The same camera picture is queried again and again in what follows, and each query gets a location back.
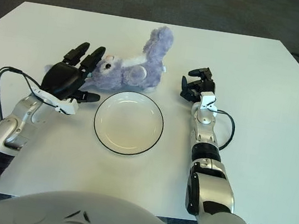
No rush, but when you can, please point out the purple plush bunny doll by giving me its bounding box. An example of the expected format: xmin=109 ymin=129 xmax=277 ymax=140
xmin=42 ymin=9 xmax=176 ymax=104

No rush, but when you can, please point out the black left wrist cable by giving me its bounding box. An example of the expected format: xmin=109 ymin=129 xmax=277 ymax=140
xmin=0 ymin=65 xmax=46 ymax=127

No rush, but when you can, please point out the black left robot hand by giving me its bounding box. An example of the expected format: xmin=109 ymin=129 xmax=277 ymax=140
xmin=38 ymin=36 xmax=109 ymax=108

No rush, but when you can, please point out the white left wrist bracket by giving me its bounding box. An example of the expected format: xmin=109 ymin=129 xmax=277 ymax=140
xmin=27 ymin=87 xmax=81 ymax=116

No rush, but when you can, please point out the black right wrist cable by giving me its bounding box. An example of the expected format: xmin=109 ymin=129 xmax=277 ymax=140
xmin=210 ymin=109 xmax=238 ymax=152

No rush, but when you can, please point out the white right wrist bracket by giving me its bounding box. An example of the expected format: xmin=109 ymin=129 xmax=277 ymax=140
xmin=199 ymin=91 xmax=220 ymax=113

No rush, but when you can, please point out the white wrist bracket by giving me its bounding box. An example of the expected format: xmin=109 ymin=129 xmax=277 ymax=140
xmin=199 ymin=91 xmax=220 ymax=113
xmin=27 ymin=87 xmax=81 ymax=116

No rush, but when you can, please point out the white plate with black rim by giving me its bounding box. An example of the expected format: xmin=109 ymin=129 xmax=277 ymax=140
xmin=89 ymin=86 xmax=169 ymax=160

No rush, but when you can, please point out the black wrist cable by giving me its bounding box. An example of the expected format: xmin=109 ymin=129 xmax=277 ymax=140
xmin=0 ymin=65 xmax=46 ymax=127
xmin=210 ymin=109 xmax=238 ymax=152

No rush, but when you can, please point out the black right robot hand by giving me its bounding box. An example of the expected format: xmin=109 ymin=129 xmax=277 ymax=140
xmin=178 ymin=64 xmax=219 ymax=105

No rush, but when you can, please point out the grey robot torso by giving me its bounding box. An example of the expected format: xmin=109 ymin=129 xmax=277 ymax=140
xmin=0 ymin=179 xmax=203 ymax=224

